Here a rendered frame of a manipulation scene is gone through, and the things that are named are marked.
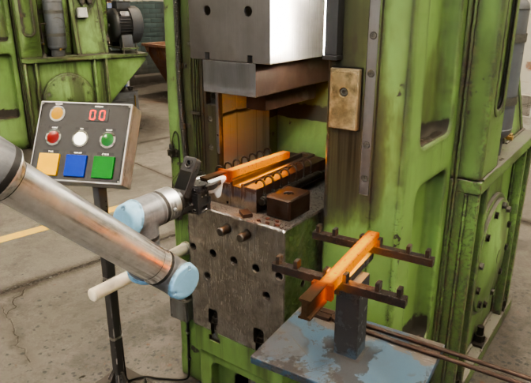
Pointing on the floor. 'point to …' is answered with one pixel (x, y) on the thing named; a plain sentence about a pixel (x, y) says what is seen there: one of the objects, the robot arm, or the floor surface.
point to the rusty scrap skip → (156, 50)
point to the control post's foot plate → (123, 377)
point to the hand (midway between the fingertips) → (220, 175)
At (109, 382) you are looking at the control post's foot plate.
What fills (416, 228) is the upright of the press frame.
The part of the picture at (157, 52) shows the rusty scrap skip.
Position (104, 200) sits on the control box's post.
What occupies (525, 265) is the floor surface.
